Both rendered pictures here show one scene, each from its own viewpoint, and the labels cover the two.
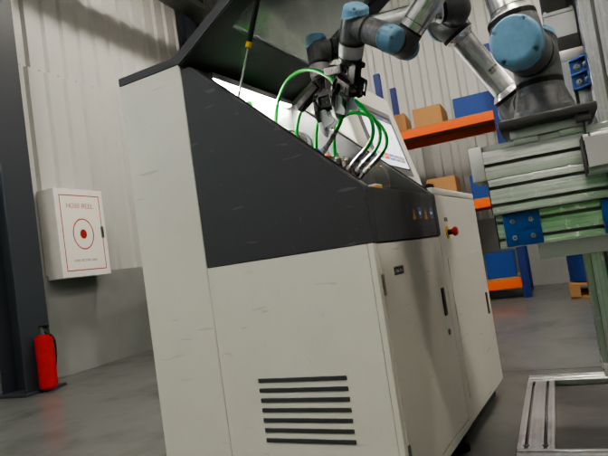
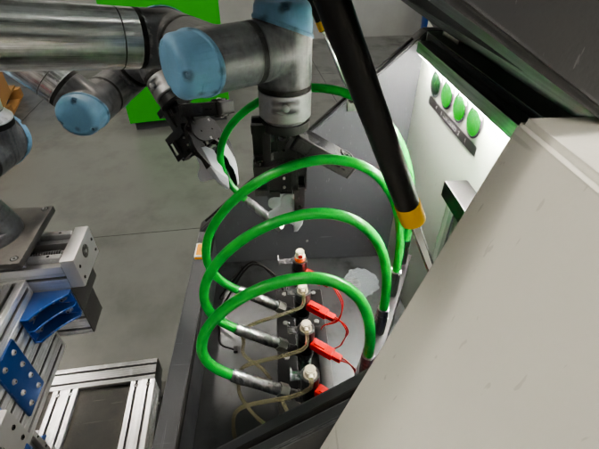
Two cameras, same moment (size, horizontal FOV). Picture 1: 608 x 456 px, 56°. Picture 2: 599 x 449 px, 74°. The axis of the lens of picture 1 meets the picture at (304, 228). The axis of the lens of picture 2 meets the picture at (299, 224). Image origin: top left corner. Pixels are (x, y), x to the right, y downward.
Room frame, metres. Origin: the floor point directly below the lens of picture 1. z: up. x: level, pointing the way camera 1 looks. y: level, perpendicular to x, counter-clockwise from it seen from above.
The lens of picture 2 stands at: (2.45, -0.41, 1.64)
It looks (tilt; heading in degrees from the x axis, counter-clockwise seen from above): 38 degrees down; 148
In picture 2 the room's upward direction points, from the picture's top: straight up
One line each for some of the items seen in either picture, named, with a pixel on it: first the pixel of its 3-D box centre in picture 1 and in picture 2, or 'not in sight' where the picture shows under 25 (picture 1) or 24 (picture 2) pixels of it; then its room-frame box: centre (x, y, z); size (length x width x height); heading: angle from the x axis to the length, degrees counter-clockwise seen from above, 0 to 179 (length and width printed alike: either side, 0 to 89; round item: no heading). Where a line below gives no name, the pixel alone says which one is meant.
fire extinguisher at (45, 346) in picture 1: (46, 356); not in sight; (4.86, 2.33, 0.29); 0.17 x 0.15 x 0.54; 156
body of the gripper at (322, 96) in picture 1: (325, 93); (281, 154); (1.97, -0.14, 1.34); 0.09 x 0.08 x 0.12; 62
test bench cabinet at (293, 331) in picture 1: (350, 363); not in sight; (2.00, -0.09, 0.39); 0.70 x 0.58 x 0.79; 152
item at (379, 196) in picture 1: (402, 215); (195, 344); (1.87, -0.33, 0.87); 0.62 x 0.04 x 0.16; 152
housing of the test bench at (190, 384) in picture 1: (282, 269); not in sight; (2.51, 0.12, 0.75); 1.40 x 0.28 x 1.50; 152
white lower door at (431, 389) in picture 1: (427, 344); not in sight; (1.86, -0.34, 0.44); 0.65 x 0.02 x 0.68; 152
